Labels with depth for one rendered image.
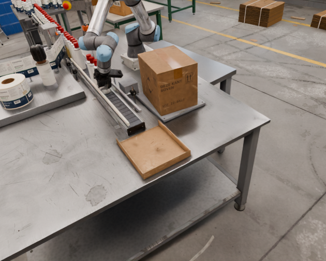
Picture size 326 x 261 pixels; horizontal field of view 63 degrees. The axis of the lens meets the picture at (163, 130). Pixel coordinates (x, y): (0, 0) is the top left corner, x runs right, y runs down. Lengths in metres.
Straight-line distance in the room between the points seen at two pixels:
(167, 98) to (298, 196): 1.34
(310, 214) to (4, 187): 1.94
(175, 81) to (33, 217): 0.93
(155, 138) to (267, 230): 1.09
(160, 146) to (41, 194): 0.59
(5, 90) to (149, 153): 0.97
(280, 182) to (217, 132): 1.07
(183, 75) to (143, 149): 0.45
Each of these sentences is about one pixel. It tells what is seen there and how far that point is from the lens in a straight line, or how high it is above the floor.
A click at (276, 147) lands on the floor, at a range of 2.67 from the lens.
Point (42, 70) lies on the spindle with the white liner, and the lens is 1.93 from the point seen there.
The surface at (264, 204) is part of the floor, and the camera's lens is 2.21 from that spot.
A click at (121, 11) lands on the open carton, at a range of 3.75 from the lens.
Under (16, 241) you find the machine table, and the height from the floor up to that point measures 0.83.
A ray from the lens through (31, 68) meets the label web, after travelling 2.15.
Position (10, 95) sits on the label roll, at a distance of 1.86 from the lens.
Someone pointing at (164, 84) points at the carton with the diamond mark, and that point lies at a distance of 1.43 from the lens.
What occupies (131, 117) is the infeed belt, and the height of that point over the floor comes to 0.88.
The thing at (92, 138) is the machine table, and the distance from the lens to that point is 1.50.
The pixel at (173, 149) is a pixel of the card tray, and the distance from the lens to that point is 1.33.
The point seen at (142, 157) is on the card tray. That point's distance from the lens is 1.31.
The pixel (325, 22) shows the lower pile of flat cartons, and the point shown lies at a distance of 5.56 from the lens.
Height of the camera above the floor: 1.75
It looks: 39 degrees down
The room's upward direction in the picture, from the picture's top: 6 degrees counter-clockwise
